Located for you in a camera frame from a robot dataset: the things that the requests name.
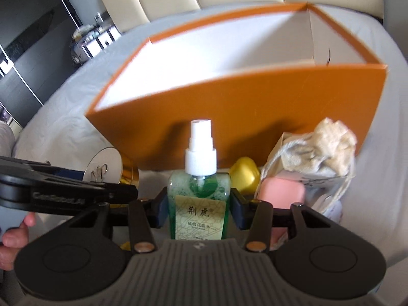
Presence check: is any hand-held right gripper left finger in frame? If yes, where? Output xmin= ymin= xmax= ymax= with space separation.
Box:
xmin=68 ymin=187 xmax=169 ymax=254

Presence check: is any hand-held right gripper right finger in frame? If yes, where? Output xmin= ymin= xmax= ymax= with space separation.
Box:
xmin=229 ymin=187 xmax=333 ymax=253

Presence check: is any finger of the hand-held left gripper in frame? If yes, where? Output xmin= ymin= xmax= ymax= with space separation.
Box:
xmin=0 ymin=156 xmax=106 ymax=186
xmin=96 ymin=182 xmax=140 ymax=206

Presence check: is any small round cosmetic jar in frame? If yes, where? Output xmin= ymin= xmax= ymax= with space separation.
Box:
xmin=82 ymin=147 xmax=140 ymax=186

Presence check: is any yellow bottle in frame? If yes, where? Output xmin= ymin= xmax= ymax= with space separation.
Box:
xmin=230 ymin=156 xmax=261 ymax=192

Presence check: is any green spray bottle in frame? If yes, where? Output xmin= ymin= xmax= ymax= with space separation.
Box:
xmin=167 ymin=119 xmax=231 ymax=241

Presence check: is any beige drawstring pouch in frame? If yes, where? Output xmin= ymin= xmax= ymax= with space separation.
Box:
xmin=261 ymin=118 xmax=358 ymax=206

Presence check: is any orange cardboard box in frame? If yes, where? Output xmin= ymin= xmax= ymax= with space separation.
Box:
xmin=84 ymin=3 xmax=388 ymax=171

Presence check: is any person's left hand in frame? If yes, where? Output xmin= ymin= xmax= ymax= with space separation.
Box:
xmin=0 ymin=212 xmax=37 ymax=272

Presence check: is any bed with grey sheet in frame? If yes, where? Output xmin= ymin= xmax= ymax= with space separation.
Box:
xmin=13 ymin=5 xmax=408 ymax=306

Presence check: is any black wardrobe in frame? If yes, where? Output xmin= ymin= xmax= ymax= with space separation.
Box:
xmin=0 ymin=0 xmax=84 ymax=129

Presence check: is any cluttered white bedside table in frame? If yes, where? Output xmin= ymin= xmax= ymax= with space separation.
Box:
xmin=68 ymin=10 xmax=116 ymax=68

